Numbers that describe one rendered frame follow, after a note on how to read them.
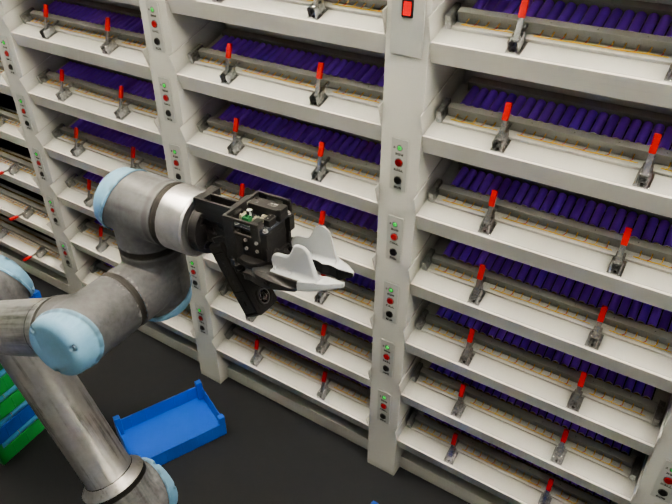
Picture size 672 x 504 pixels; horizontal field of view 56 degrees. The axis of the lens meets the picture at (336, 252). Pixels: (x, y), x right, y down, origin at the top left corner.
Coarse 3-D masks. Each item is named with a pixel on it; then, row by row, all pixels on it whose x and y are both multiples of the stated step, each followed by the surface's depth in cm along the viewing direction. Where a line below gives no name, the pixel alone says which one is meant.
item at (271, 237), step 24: (216, 192) 80; (264, 192) 79; (192, 216) 79; (216, 216) 78; (240, 216) 77; (264, 216) 76; (288, 216) 78; (192, 240) 80; (216, 240) 81; (240, 240) 77; (264, 240) 75; (288, 240) 80; (240, 264) 78; (264, 264) 77
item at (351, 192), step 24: (192, 120) 172; (192, 144) 172; (216, 144) 170; (264, 144) 167; (240, 168) 168; (264, 168) 161; (288, 168) 159; (312, 168) 157; (312, 192) 157; (336, 192) 152; (360, 192) 149
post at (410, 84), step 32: (416, 64) 124; (384, 96) 131; (416, 96) 127; (384, 128) 135; (416, 128) 131; (384, 160) 139; (416, 160) 134; (384, 192) 143; (416, 192) 138; (384, 224) 148; (384, 256) 153; (416, 256) 151; (384, 320) 163; (384, 384) 176; (384, 448) 190
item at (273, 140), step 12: (216, 120) 173; (216, 132) 172; (228, 132) 172; (240, 132) 169; (252, 132) 167; (264, 132) 166; (276, 144) 164; (288, 144) 161; (300, 144) 160; (312, 156) 160; (324, 156) 157; (336, 156) 155; (348, 156) 154; (336, 168) 155; (360, 168) 153; (372, 168) 150
